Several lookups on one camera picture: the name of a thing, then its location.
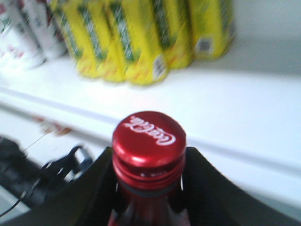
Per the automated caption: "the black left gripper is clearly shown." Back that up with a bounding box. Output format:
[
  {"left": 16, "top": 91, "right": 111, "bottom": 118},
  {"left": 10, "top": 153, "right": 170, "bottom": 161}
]
[{"left": 0, "top": 137, "right": 93, "bottom": 208}]

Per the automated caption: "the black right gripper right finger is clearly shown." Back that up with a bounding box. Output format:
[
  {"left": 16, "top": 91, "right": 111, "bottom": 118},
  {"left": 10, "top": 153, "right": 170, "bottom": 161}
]
[{"left": 182, "top": 146, "right": 301, "bottom": 226}]

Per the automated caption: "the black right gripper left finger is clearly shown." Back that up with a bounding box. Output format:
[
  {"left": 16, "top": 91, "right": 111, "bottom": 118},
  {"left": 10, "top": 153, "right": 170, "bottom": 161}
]
[{"left": 4, "top": 147, "right": 117, "bottom": 226}]

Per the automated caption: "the red coca-cola aluminium bottle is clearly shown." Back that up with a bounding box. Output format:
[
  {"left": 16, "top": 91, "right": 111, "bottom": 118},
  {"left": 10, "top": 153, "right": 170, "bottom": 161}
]
[{"left": 109, "top": 111, "right": 190, "bottom": 226}]

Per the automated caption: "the white metal shelving unit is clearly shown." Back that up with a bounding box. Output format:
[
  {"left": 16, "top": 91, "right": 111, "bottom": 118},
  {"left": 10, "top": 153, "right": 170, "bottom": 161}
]
[{"left": 0, "top": 0, "right": 301, "bottom": 220}]

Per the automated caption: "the white peach drink bottle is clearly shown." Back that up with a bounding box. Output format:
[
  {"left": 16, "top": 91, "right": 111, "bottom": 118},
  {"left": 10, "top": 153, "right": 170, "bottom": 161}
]
[
  {"left": 18, "top": 0, "right": 67, "bottom": 60},
  {"left": 0, "top": 0, "right": 45, "bottom": 70}
]

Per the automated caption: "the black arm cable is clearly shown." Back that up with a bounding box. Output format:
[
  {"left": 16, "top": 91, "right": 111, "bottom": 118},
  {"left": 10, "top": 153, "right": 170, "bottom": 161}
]
[{"left": 0, "top": 178, "right": 40, "bottom": 218}]

